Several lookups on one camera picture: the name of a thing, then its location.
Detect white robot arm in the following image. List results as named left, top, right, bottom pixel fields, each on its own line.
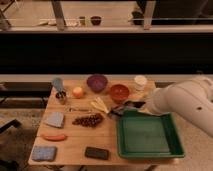
left=137, top=75, right=213, bottom=138

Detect green plastic tray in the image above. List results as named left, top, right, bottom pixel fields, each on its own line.
left=117, top=110, right=185, bottom=160

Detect white cup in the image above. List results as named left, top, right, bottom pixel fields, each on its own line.
left=134, top=75, right=147, bottom=91

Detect red-brown bowl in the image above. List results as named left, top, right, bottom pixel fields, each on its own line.
left=109, top=84, right=130, bottom=104

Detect yellow bananas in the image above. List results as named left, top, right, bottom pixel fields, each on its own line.
left=91, top=97, right=109, bottom=113

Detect purple bowl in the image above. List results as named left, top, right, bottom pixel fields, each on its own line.
left=87, top=74, right=108, bottom=93

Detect bunch of dark grapes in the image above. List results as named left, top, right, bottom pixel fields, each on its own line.
left=72, top=113, right=103, bottom=127

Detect apple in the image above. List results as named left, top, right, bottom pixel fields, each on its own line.
left=72, top=87, right=84, bottom=98

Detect black rectangular block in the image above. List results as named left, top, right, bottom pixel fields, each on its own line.
left=85, top=147, right=109, bottom=160

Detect metal cup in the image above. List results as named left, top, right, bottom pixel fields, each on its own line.
left=55, top=91, right=67, bottom=105

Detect blue cup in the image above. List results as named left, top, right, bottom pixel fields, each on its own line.
left=52, top=78, right=64, bottom=92

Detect dark bowl on far shelf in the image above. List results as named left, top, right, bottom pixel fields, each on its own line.
left=90, top=16, right=102, bottom=26

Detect blue-grey cloth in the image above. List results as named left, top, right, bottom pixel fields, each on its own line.
left=44, top=112, right=64, bottom=128

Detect orange carrot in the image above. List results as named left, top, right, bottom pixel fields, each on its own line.
left=41, top=134, right=67, bottom=142

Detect small cup on far shelf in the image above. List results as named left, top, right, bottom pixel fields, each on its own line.
left=79, top=16, right=86, bottom=26

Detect blue sponge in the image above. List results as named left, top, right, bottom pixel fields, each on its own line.
left=31, top=146, right=57, bottom=162

